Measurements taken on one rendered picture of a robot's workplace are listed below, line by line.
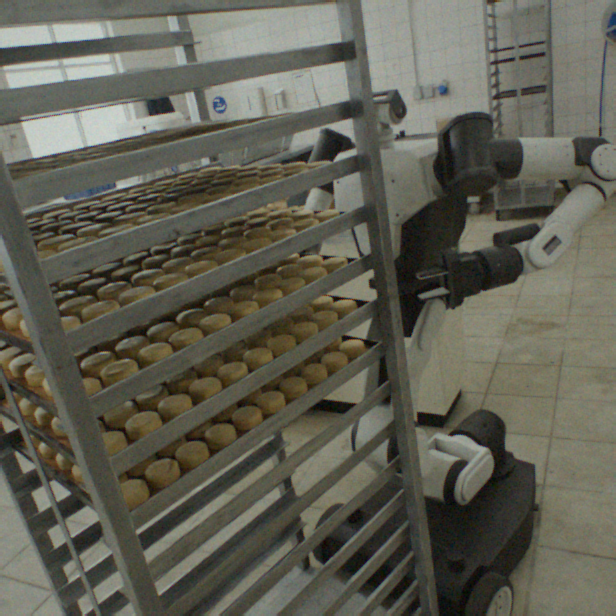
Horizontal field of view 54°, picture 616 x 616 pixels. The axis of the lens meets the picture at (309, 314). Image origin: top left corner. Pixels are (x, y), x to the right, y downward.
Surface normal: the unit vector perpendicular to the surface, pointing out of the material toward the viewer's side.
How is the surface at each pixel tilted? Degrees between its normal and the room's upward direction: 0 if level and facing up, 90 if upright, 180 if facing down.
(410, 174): 85
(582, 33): 90
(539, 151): 61
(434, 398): 90
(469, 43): 90
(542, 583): 0
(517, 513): 0
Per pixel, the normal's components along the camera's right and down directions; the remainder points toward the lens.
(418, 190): 0.01, 0.29
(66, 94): 0.72, 0.14
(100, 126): 0.90, 0.01
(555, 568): -0.17, -0.92
